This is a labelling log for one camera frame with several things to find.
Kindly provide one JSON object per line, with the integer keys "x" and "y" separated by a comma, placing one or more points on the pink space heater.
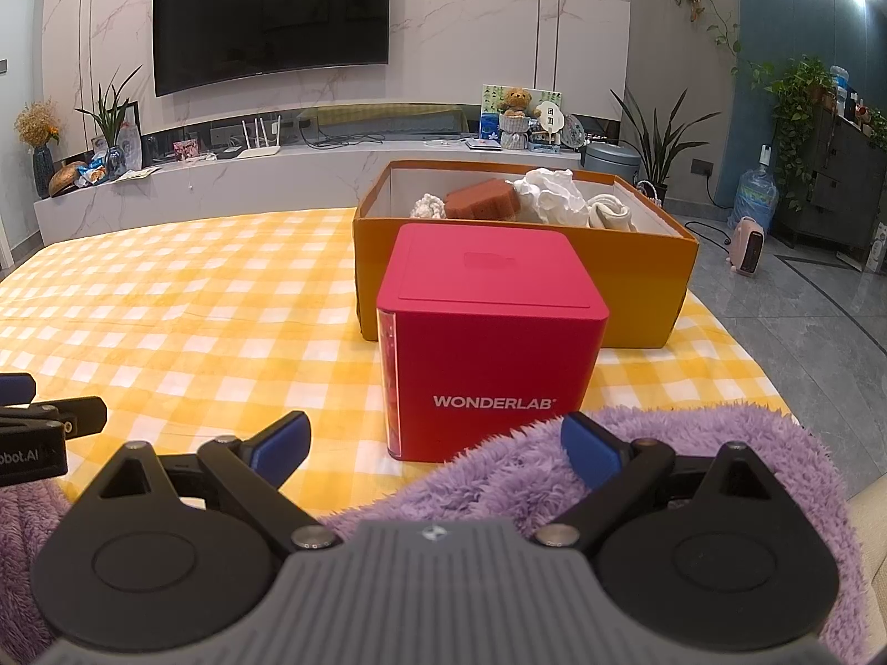
{"x": 747, "y": 249}

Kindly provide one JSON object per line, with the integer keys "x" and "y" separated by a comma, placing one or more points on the long-leaf potted plant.
{"x": 658, "y": 152}

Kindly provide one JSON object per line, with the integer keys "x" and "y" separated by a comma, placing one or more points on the woven basket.
{"x": 651, "y": 192}

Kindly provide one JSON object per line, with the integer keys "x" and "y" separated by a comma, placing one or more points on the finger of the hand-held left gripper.
{"x": 76, "y": 415}
{"x": 17, "y": 388}

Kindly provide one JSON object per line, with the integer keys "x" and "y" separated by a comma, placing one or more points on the decorative round plate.
{"x": 575, "y": 131}

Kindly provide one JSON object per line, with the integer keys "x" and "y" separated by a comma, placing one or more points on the loose papers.
{"x": 138, "y": 173}

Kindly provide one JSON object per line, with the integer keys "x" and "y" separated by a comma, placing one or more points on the blue snack bag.
{"x": 93, "y": 173}

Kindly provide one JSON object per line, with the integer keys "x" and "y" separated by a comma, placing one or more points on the vase with dried flowers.
{"x": 43, "y": 166}

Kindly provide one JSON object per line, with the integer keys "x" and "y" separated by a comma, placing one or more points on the red cube box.
{"x": 485, "y": 346}

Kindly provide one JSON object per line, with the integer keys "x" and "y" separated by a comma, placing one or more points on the white flat box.
{"x": 484, "y": 144}

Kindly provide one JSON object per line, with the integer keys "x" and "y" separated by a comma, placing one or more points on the dark cabinet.
{"x": 845, "y": 180}

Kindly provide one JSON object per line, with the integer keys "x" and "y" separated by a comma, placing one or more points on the green trailing potted plant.
{"x": 797, "y": 104}

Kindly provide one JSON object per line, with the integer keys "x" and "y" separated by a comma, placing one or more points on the yellow checkered cloth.
{"x": 173, "y": 291}

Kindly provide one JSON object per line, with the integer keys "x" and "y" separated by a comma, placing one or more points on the brown round bowl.
{"x": 66, "y": 180}

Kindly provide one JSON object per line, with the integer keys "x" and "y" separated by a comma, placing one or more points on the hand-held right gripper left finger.
{"x": 281, "y": 443}

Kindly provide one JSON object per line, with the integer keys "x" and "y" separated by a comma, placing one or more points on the white plastic bag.
{"x": 554, "y": 197}

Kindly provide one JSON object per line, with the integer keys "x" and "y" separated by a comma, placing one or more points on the blue water bottle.
{"x": 755, "y": 197}

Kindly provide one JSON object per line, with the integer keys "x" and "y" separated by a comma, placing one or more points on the orange cardboard box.
{"x": 637, "y": 291}

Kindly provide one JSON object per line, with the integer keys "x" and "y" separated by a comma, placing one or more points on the grey trash bin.
{"x": 610, "y": 159}

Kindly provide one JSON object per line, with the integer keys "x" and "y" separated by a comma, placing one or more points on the grass-leaf potted plant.
{"x": 107, "y": 114}

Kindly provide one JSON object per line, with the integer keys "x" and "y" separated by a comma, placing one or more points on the green picture board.
{"x": 492, "y": 100}

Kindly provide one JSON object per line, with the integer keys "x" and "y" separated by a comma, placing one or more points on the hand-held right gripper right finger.
{"x": 589, "y": 447}

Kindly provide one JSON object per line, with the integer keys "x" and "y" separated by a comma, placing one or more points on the white router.
{"x": 258, "y": 149}

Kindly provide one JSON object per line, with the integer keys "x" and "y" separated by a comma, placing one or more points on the pink white crochet piece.
{"x": 426, "y": 206}

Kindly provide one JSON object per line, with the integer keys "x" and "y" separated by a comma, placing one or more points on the marble television console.
{"x": 277, "y": 183}

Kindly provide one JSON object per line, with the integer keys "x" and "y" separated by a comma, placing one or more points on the black wall television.
{"x": 270, "y": 14}

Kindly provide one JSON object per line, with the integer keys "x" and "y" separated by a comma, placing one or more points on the brown sponge block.
{"x": 485, "y": 199}

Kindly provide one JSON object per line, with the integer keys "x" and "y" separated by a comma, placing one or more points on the pink card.
{"x": 187, "y": 150}

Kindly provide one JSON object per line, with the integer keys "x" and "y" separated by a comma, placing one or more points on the purple fluffy cloth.
{"x": 693, "y": 436}

